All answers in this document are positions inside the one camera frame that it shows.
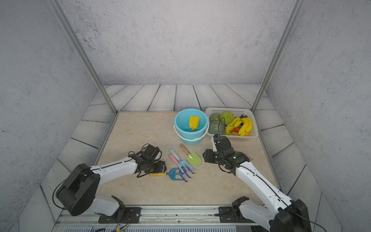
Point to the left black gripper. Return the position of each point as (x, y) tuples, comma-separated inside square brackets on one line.
[(162, 168)]

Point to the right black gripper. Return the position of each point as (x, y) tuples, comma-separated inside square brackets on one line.
[(208, 157)]

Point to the purple rake pink handle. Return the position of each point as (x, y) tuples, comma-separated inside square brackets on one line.
[(186, 173)]

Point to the blue rake yellow handle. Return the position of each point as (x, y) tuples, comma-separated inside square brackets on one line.
[(174, 174)]

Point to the light blue fork white handle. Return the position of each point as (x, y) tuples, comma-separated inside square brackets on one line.
[(182, 164)]

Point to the yellow toy shovel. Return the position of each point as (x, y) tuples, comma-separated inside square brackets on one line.
[(194, 122)]

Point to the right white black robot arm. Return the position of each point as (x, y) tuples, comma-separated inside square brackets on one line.
[(280, 213)]

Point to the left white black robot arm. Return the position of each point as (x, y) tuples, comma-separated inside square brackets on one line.
[(78, 192)]

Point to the dark green melon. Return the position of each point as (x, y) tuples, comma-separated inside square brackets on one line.
[(216, 127)]

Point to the light green round fruit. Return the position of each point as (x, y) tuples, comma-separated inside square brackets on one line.
[(214, 117)]

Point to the light blue plastic bucket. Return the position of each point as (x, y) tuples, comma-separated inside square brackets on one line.
[(182, 129)]

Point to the green cabbage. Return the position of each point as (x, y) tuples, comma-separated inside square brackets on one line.
[(226, 117)]

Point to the white plastic basket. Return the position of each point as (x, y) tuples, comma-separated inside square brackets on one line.
[(238, 113)]

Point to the yellow banana bunch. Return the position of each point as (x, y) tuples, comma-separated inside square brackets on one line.
[(245, 124)]

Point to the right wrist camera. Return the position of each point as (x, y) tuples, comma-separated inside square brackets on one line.
[(213, 144)]

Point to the green trowel wooden handle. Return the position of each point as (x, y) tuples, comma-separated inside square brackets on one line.
[(193, 157)]

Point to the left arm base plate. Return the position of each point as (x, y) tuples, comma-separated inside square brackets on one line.
[(127, 215)]

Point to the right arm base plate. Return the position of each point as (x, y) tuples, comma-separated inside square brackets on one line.
[(229, 214)]

